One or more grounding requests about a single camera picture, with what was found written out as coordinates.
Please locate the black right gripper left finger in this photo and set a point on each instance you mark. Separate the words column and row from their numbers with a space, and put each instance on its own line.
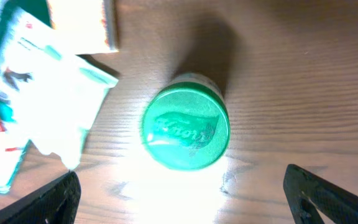
column 57, row 202

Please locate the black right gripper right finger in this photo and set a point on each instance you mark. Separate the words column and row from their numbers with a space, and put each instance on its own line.
column 309, row 195

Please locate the mint green wipes pack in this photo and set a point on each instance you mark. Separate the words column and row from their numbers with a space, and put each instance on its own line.
column 54, row 95

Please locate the white jar green lid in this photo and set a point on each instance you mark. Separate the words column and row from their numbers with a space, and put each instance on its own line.
column 186, row 125

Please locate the small orange box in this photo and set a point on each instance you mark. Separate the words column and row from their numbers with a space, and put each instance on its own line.
column 88, row 26

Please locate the green 3M package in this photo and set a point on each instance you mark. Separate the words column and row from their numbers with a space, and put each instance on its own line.
column 24, row 25

